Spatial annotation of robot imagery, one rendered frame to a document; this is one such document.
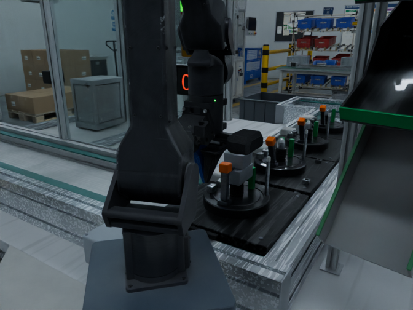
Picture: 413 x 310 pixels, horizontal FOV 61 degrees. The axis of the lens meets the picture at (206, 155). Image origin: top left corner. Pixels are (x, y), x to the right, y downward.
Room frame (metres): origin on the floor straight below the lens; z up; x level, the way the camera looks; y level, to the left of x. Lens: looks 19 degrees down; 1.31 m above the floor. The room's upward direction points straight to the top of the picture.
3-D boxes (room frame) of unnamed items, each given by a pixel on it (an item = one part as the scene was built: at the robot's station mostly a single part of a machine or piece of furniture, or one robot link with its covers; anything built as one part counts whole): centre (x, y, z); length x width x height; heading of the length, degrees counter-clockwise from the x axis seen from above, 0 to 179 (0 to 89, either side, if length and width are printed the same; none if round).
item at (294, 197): (0.67, -0.06, 0.96); 0.24 x 0.24 x 0.02; 58
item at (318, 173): (0.89, -0.20, 1.01); 0.24 x 0.24 x 0.13; 58
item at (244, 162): (0.68, -0.07, 1.06); 0.08 x 0.04 x 0.07; 148
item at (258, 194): (0.67, -0.06, 0.98); 0.14 x 0.14 x 0.02
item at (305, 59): (6.23, -1.59, 0.90); 0.40 x 0.30 x 0.17; 150
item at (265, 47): (9.00, -2.10, 0.58); 3.40 x 0.20 x 1.15; 148
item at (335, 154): (1.09, -0.33, 1.01); 0.24 x 0.24 x 0.13; 58
